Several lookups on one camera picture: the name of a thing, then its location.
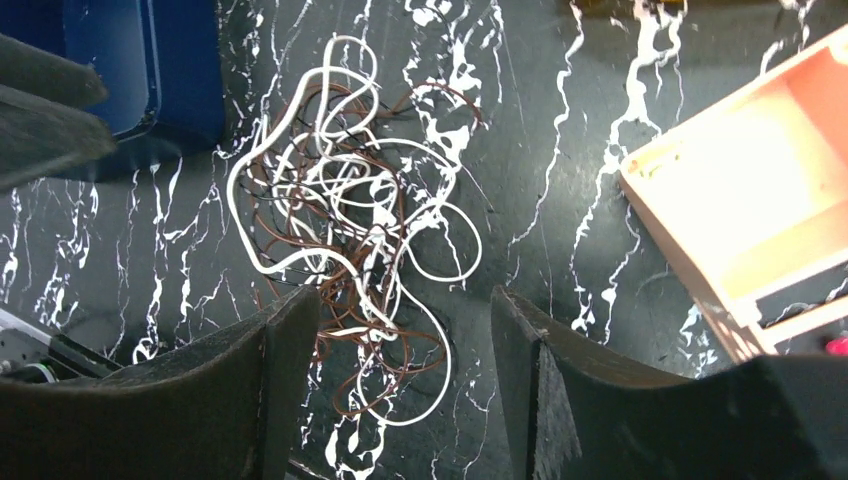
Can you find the pink tiered file rack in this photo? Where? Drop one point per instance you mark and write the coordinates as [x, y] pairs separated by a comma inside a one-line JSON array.
[[748, 198]]

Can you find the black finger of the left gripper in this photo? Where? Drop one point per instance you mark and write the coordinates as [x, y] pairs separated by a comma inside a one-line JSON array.
[[45, 128]]

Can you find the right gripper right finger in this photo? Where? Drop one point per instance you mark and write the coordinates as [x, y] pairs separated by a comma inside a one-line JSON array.
[[575, 409]]

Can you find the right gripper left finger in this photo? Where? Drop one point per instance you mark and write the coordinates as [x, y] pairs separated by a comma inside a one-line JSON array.
[[222, 407]]

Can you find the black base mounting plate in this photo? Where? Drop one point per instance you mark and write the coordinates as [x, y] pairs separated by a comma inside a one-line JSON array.
[[38, 354]]

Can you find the navy blue plastic box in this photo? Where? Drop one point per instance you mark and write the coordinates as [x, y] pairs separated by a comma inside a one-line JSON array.
[[159, 61]]

